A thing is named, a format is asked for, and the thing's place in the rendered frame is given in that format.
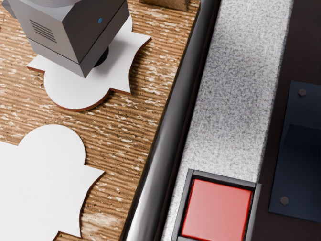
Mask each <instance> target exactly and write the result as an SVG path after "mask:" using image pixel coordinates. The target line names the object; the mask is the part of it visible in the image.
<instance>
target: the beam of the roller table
mask: <svg viewBox="0 0 321 241"><path fill-rule="evenodd" d="M294 3H295V0H221V2H220V6H219V10H218V14H217V18H216V22H215V26H214V31H213V35H212V38H211V42H210V46H209V50H208V54H207V58H206V62H205V66H204V70H203V75H202V78H201V82H200V86H199V90H198V94H197V98H196V102H195V106H194V109H193V114H192V118H191V122H190V126H189V130H188V134H187V138H186V142H185V146H184V150H183V153H182V158H181V162H180V166H179V170H178V173H177V177H176V181H175V185H174V189H173V193H172V197H171V202H170V206H169V210H168V214H167V218H166V221H165V225H164V229H163V233H162V237H161V241H171V236H172V232H173V228H174V224H175V220H176V216H177V212H178V208H179V204H180V200H181V196H182V191H183V187H184V183H185V179H186V176H187V171H188V169H189V168H190V169H193V170H200V171H204V172H209V173H213V174H218V175H224V176H228V177H233V178H237V179H242V180H246V181H251V182H255V183H259V181H260V176H261V171H262V166H263V161H264V156H265V151H266V146H267V141H268V135H269V130H270V125H271V120H272V115H273V110H274V105H275V100H276V95H277V90H278V84H279V79H280V74H281V69H282V64H283V59H284V54H285V49H286V44H287V39H288V34H289V28H290V23H291V18H292V13H293V8H294Z"/></svg>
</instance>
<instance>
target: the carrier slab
mask: <svg viewBox="0 0 321 241"><path fill-rule="evenodd" d="M3 1H4V0H0V27H1V29H0V141H1V142H5V143H9V144H12V145H16V146H19V144H20V142H21V141H22V139H23V138H24V137H25V136H26V135H27V134H28V133H30V132H31V131H33V130H34V129H36V128H39V127H41V126H44V125H51V124H56V125H62V126H65V127H67V128H69V129H71V130H73V131H74V132H75V133H76V134H77V135H78V136H79V137H80V139H81V140H82V142H83V144H84V146H85V149H86V166H89V167H92V168H96V169H99V170H103V171H105V172H106V174H105V175H104V176H103V177H102V178H101V179H100V180H99V181H98V182H97V183H96V184H95V185H94V186H93V187H92V189H91V190H90V192H89V193H88V196H87V199H86V202H85V204H84V207H83V210H82V213H81V234H82V239H81V238H77V237H74V236H71V235H68V234H65V233H60V234H59V236H58V237H57V239H56V240H55V241H122V239H123V236H124V233H125V230H126V227H127V224H128V221H129V218H130V215H131V213H132V210H133V207H134V204H135V201H136V198H137V195H138V192H139V189H140V186H141V183H142V180H143V177H144V175H145V172H146V169H147V166H148V163H149V160H150V157H151V154H152V151H153V148H154V145H155V142H156V140H157V137H158V134H159V131H160V128H161V124H162V121H163V119H164V116H165V113H166V110H167V107H168V104H169V101H170V99H171V95H172V92H173V89H174V86H175V83H176V80H177V78H178V75H179V72H180V69H181V66H182V63H183V60H184V57H185V54H186V51H187V48H188V45H189V42H190V39H191V37H192V34H193V31H194V28H195V25H196V22H197V19H198V16H199V13H200V10H201V3H200V2H199V1H196V0H189V3H188V9H187V10H186V11H183V10H179V9H175V8H172V7H168V6H164V5H159V4H154V3H149V2H144V1H140V0H127V3H128V9H129V13H130V15H131V18H132V22H133V32H134V33H139V34H143V35H147V36H151V38H152V40H151V41H150V42H149V43H148V44H147V45H146V46H145V47H144V48H143V49H142V50H141V51H140V52H139V54H138V55H137V57H136V59H135V62H134V64H133V67H132V70H131V72H130V76H129V84H130V91H131V96H130V95H126V94H122V93H119V92H115V91H111V92H110V93H109V95H108V96H107V98H106V99H105V100H104V101H103V102H102V103H100V104H99V105H97V106H96V107H94V108H92V109H89V110H85V111H79V112H74V111H68V110H64V109H62V108H60V107H58V106H57V105H55V104H54V103H53V102H52V101H51V99H50V98H49V96H48V94H47V92H46V90H45V87H44V75H45V73H41V72H37V71H34V70H30V69H28V68H27V65H28V64H29V63H30V62H31V61H32V60H33V59H34V58H35V57H36V56H37V55H38V54H37V53H35V52H34V50H33V49H32V47H31V45H30V43H29V41H28V39H27V37H26V34H25V32H24V31H23V29H22V27H21V25H20V23H19V21H18V19H15V18H13V17H12V16H11V15H10V14H9V13H8V12H7V11H6V9H5V8H4V7H3V6H2V5H1V3H2V2H3Z"/></svg>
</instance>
